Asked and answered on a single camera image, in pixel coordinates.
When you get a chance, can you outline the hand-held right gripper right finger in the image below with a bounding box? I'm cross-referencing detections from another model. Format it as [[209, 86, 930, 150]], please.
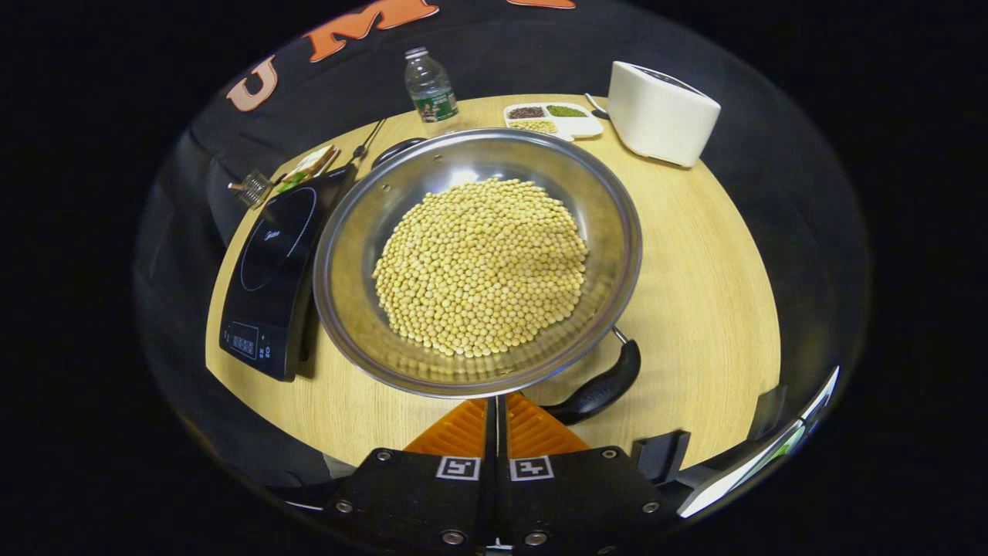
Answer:
[[496, 392, 680, 555]]

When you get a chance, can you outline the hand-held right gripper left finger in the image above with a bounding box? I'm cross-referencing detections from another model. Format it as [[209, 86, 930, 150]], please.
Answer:
[[320, 395, 497, 555]]

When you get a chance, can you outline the pile of yellow soybeans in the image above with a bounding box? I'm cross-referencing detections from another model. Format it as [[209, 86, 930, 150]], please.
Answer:
[[372, 178, 590, 358]]

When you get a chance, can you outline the stainless steel pot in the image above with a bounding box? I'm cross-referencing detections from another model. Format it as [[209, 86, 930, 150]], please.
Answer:
[[313, 127, 643, 427]]

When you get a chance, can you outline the sandwich with lettuce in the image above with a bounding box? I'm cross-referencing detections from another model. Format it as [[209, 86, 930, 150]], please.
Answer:
[[274, 145, 340, 194]]

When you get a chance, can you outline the small clear glass jar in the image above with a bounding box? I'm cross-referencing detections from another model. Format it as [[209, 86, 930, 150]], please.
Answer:
[[228, 170, 272, 209]]

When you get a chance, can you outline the white divided tray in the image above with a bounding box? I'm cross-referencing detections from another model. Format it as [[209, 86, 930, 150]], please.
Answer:
[[503, 102, 604, 143]]

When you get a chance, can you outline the white toaster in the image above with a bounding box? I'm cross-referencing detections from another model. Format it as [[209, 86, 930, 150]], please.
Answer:
[[607, 60, 722, 168]]

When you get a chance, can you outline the clear plastic water bottle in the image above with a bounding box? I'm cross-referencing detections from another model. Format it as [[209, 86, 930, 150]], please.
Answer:
[[404, 46, 460, 124]]

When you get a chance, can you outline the black backdrop cloth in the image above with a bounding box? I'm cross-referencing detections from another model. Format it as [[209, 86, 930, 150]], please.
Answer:
[[131, 0, 873, 495]]

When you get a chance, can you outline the black power cable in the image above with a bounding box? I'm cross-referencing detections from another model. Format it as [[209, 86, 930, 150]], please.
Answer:
[[351, 117, 387, 164]]

